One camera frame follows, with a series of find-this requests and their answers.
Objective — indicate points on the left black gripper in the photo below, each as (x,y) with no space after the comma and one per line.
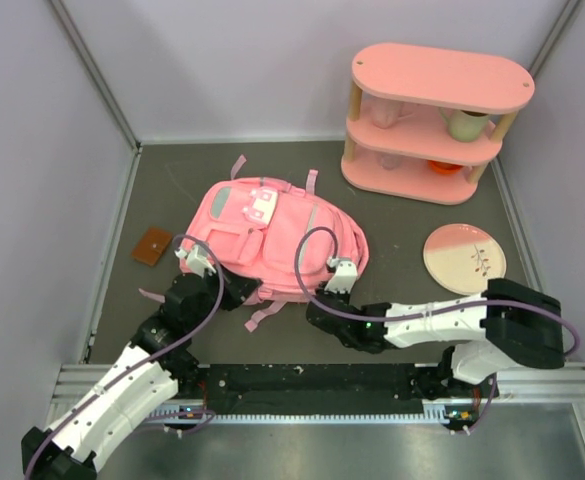
(238,288)

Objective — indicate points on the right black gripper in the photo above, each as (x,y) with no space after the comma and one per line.
(345,296)

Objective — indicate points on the pink student backpack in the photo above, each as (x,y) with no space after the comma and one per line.
(268,229)

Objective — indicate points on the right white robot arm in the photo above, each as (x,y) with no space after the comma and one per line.
(507,325)

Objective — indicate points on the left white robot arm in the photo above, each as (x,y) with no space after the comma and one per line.
(152,368)

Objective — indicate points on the brown leather card wallet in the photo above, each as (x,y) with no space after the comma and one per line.
(151,246)

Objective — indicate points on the pink white floral plate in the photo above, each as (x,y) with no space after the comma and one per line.
(462,258)

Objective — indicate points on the clear glass on shelf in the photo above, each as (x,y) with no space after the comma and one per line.
(389,161)

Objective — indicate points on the orange bowl on shelf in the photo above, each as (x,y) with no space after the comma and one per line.
(443,168)

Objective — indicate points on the pink three-tier shelf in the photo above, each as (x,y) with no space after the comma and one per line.
(425,79)

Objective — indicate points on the pink cup on shelf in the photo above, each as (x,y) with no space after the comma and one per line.
(384,112)

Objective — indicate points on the green mug on shelf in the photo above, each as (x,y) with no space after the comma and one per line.
(463,125)

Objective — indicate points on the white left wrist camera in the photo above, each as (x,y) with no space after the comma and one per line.
(195,260)

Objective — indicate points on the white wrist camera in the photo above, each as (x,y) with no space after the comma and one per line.
(195,260)
(344,275)

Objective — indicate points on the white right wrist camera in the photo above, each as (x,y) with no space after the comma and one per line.
(344,275)

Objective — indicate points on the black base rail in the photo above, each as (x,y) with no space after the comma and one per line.
(328,389)

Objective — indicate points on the grey slotted cable duct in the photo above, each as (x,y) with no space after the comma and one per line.
(437,412)

